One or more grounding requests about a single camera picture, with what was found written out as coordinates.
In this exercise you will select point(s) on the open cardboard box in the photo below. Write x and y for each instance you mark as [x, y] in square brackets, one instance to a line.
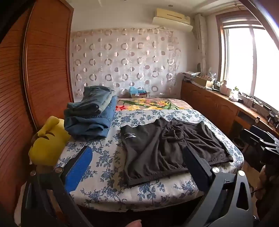
[202, 81]

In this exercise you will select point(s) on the colourful floral blanket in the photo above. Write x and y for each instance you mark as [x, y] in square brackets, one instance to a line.
[150, 103]

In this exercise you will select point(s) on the window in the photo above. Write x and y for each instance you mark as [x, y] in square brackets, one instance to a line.
[248, 61]

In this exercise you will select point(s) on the small cardboard box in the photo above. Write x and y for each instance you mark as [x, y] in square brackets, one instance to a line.
[143, 95]

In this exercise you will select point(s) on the stack of papers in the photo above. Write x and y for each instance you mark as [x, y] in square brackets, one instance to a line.
[190, 74]

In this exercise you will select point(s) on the black pants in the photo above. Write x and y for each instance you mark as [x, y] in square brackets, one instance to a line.
[157, 150]

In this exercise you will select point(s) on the person's left hand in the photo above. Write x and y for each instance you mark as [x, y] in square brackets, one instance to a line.
[134, 223]

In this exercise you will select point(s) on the blue folded jeans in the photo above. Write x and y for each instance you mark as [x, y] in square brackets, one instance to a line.
[91, 124]

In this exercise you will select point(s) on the yellow plush toy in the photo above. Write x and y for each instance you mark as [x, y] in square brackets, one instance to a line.
[49, 144]

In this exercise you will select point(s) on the white cup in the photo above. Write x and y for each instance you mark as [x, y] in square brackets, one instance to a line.
[229, 92]

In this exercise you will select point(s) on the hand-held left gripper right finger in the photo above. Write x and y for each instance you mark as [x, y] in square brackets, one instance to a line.
[196, 168]

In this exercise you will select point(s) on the white jug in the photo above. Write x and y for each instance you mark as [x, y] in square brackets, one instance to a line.
[223, 88]

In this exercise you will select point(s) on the wooden cabinet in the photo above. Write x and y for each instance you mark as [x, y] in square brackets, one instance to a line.
[209, 104]

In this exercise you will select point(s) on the bed with blue floral sheet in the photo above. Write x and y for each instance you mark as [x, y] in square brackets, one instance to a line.
[104, 157]

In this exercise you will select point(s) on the white air conditioner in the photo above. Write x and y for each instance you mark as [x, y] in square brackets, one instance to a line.
[172, 20]

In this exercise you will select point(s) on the pale window curtain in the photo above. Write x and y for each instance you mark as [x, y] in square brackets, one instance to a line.
[201, 41]

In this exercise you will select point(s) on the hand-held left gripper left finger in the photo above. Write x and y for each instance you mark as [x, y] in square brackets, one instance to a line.
[79, 169]

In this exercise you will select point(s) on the circle patterned wall curtain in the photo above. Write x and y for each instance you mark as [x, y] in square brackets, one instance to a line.
[122, 61]

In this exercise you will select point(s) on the light grey folded jeans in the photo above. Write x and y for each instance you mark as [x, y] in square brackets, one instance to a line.
[109, 98]

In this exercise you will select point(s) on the white plastic bag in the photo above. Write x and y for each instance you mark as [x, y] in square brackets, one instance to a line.
[234, 95]

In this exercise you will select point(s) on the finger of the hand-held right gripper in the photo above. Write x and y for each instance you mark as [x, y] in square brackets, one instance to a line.
[259, 135]

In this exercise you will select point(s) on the dark grey-blue folded jeans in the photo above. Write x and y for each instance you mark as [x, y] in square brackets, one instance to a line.
[91, 98]

